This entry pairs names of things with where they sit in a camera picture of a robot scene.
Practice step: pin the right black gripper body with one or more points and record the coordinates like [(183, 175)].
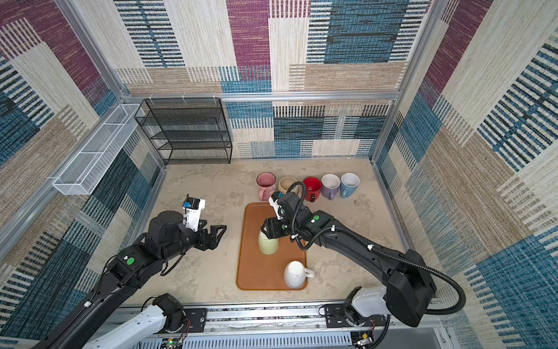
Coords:
[(279, 227)]

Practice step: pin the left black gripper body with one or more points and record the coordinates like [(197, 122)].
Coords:
[(201, 241)]

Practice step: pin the light green mug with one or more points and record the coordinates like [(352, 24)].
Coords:
[(268, 246)]

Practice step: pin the cream marbled mug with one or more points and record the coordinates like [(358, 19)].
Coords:
[(285, 183)]

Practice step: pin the orange plastic tray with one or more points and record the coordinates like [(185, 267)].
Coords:
[(258, 271)]

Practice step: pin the pink ghost pattern mug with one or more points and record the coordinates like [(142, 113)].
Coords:
[(267, 184)]

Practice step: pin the white mug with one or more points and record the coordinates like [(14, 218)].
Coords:
[(296, 275)]

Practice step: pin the red mug black handle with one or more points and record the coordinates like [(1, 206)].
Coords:
[(313, 188)]

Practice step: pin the purple mug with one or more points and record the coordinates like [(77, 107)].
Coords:
[(330, 185)]

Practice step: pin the blue mug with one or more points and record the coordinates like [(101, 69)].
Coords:
[(349, 184)]

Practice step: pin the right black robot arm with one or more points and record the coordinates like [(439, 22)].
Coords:
[(407, 282)]

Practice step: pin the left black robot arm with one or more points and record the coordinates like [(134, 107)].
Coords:
[(166, 238)]

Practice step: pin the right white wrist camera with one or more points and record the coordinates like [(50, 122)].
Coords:
[(273, 201)]

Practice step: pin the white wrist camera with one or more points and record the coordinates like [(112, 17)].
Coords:
[(192, 212), (273, 201)]

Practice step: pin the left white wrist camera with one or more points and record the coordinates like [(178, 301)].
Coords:
[(192, 212)]

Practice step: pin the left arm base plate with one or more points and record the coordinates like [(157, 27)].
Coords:
[(192, 320)]

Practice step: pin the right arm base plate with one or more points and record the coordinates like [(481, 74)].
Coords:
[(335, 317)]

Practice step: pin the black wire shelf rack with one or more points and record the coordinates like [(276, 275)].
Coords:
[(186, 130)]

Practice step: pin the white wire mesh basket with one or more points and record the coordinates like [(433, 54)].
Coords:
[(83, 174)]

